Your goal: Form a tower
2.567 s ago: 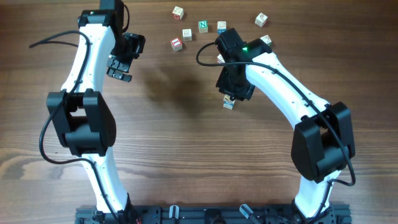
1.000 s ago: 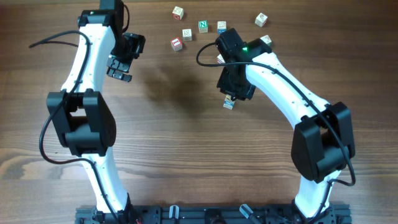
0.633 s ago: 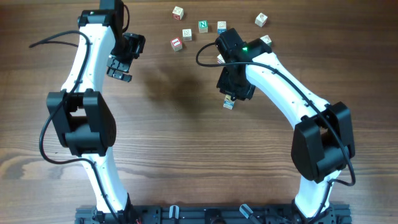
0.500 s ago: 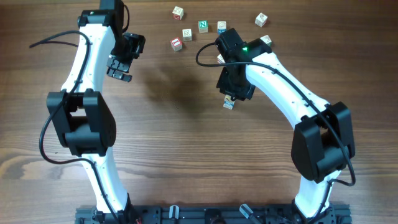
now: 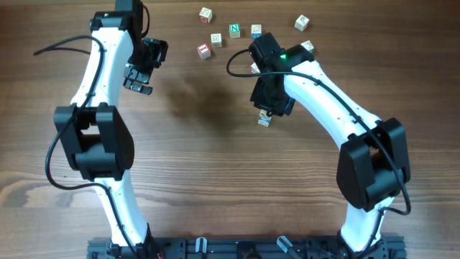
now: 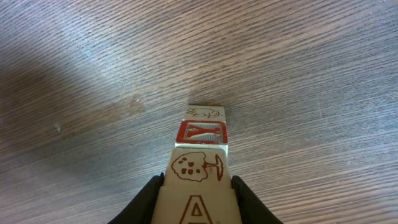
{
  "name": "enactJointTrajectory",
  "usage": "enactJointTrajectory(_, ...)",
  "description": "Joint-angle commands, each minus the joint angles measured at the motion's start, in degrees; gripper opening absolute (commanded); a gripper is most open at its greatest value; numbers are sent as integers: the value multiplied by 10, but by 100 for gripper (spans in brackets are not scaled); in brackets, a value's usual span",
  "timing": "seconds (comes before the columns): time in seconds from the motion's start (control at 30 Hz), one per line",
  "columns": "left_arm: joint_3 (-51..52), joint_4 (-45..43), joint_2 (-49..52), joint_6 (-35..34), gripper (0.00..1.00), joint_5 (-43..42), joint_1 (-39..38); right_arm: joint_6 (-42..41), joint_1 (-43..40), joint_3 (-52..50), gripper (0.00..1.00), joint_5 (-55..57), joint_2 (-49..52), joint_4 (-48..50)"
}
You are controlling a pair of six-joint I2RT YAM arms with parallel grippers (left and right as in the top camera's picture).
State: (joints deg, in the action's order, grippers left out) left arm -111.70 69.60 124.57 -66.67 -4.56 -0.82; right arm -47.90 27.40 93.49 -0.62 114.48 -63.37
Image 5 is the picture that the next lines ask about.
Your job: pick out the green sided picture block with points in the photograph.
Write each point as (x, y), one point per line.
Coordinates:
(308, 46)

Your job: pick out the red six block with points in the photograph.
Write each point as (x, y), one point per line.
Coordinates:
(205, 15)

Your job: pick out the red I block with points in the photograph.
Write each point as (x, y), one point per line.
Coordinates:
(204, 51)

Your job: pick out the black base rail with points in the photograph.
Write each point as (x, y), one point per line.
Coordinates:
(282, 247)

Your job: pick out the yellow top block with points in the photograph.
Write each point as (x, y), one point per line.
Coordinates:
(264, 116)

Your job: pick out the green N block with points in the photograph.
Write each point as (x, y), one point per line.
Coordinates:
(235, 30)

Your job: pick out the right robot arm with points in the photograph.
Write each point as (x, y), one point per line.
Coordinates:
(373, 166)

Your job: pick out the far right picture block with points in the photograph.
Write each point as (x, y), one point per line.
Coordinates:
(301, 22)

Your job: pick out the blue sided picture block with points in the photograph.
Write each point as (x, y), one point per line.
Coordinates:
(256, 31)

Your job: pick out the white picture block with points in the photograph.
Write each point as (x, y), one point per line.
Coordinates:
(216, 40)

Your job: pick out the red blue tilted block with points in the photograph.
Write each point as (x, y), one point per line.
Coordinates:
(254, 68)

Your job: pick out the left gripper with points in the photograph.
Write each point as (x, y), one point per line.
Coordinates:
(132, 73)

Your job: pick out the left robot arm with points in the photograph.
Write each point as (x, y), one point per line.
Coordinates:
(95, 139)

